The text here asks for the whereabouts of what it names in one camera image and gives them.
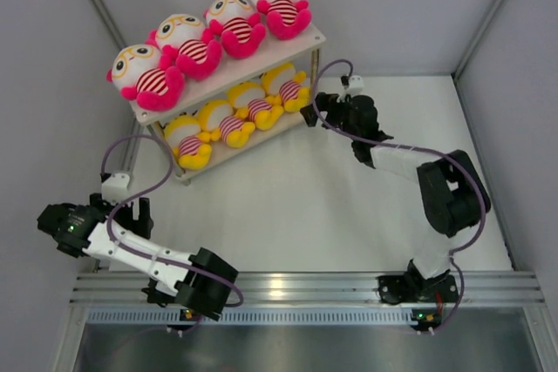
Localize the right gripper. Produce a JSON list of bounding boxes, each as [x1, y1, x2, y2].
[[302, 92, 361, 140]]

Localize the yellow plush toy corner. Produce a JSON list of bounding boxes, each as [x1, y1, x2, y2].
[[260, 63, 310, 113]]

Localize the yellow plush toy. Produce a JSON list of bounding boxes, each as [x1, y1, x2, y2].
[[163, 115, 213, 171], [227, 81, 284, 131]]

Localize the pink plush toy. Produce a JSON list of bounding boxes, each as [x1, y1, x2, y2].
[[203, 0, 266, 59], [105, 44, 186, 112], [250, 0, 313, 40], [146, 14, 222, 81]]

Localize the yellow plush toy floor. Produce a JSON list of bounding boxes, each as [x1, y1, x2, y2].
[[196, 99, 255, 148]]

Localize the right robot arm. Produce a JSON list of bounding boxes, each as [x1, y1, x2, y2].
[[300, 92, 491, 305]]

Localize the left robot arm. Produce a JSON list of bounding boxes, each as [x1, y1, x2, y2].
[[37, 193, 244, 321]]

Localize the white two-tier shelf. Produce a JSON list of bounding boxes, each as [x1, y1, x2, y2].
[[128, 18, 327, 186]]

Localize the yellow plush toy on shelf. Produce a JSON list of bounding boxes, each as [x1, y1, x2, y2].
[[163, 115, 213, 171]]

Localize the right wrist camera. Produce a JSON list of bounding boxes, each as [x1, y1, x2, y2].
[[340, 75, 364, 96]]

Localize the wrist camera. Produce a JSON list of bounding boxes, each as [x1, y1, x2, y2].
[[100, 171, 133, 205], [340, 75, 364, 96]]

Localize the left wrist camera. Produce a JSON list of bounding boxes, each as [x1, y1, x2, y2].
[[100, 171, 133, 205]]

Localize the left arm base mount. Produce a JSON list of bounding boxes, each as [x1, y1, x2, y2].
[[141, 278, 194, 308]]

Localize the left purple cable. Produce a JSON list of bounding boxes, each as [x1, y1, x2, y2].
[[100, 134, 244, 338]]

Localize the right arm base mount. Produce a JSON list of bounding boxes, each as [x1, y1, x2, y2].
[[378, 274, 459, 306]]

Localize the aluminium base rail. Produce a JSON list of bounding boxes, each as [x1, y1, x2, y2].
[[70, 271, 545, 325]]

